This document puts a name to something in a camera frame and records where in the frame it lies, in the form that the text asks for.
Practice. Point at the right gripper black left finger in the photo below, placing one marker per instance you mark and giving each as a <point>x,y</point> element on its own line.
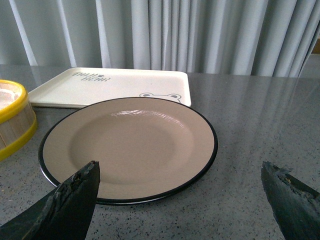
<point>65,213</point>

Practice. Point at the beige plate black rim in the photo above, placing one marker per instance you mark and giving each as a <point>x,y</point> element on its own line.
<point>147,148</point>

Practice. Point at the bamboo steamer yellow rims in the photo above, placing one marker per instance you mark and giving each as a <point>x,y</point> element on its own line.
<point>18,123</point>

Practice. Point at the grey pleated curtain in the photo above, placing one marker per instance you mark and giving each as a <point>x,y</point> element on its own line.
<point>271,38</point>

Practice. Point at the white steamer liner cloth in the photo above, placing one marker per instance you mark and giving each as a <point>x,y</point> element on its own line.
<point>8,94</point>

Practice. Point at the white bear serving tray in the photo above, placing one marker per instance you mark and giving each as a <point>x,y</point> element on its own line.
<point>82,86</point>

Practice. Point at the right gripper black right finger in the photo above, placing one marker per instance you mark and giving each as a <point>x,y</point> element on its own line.
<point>295,205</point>

